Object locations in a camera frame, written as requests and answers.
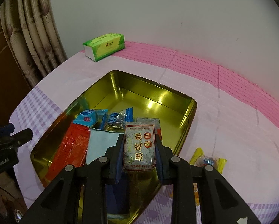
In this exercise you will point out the blue teal box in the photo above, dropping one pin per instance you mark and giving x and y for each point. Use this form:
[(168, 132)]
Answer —
[(117, 195)]

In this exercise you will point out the small sesame cake packet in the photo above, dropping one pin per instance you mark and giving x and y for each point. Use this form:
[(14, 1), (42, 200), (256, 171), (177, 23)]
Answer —
[(139, 147)]

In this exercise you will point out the maroon gold coffee tin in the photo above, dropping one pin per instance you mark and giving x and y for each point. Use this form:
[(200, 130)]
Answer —
[(115, 92)]

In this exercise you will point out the yellow wrapped candy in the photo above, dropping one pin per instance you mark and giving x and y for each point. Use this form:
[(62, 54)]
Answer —
[(200, 160)]

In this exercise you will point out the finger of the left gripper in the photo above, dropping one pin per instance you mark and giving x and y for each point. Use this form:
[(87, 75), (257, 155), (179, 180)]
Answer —
[(6, 130), (22, 137)]

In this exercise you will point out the blue candy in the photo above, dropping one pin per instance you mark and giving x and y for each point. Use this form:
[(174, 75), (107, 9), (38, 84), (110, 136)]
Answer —
[(117, 120)]

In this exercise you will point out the beige patterned curtain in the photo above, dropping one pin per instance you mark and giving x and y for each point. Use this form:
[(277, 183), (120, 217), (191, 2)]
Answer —
[(31, 34)]

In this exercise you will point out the red snack packet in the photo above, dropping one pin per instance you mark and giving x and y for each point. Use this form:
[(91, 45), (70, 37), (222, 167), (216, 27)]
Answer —
[(72, 150)]

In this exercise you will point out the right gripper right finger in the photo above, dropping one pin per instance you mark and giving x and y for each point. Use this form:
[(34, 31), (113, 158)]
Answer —
[(163, 156)]

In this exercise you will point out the green tissue pack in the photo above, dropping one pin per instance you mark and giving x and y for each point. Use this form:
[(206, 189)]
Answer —
[(104, 46)]

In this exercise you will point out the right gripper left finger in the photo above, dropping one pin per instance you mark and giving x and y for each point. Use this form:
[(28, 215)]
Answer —
[(116, 160)]

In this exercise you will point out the pink purple checked tablecloth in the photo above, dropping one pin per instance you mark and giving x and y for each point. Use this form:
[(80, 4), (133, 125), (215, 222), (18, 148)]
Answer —
[(235, 119)]

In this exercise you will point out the small blue snack packet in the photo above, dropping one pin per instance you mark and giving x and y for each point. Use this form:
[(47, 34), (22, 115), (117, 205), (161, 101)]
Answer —
[(92, 118)]

